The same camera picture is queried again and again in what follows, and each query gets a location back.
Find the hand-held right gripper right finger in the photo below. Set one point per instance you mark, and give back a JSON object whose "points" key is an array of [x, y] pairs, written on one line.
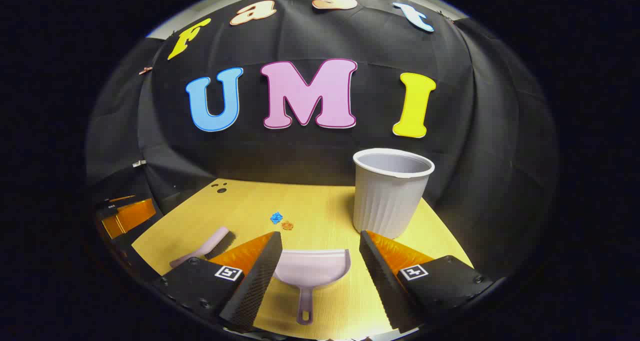
{"points": [[382, 281]]}

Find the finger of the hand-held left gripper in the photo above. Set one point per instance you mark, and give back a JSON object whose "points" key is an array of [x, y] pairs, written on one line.
{"points": [[130, 216]]}

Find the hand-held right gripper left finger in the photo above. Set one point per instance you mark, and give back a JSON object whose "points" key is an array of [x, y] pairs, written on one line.
{"points": [[257, 281]]}

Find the small lilac dustpan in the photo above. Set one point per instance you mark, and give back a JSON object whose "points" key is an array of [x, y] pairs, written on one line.
{"points": [[310, 271]]}

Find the orange paper trash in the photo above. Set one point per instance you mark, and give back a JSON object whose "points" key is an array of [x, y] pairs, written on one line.
{"points": [[287, 225]]}

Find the blue paper trash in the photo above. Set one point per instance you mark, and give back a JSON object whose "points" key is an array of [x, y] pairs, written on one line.
{"points": [[276, 217]]}

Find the grey ribbed garbage bin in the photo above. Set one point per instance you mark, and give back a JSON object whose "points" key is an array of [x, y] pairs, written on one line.
{"points": [[387, 201]]}

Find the small metal clip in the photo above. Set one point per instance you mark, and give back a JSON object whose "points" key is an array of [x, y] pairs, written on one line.
{"points": [[139, 163]]}

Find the black backdrop cloth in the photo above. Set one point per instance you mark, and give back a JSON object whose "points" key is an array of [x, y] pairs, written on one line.
{"points": [[375, 41]]}

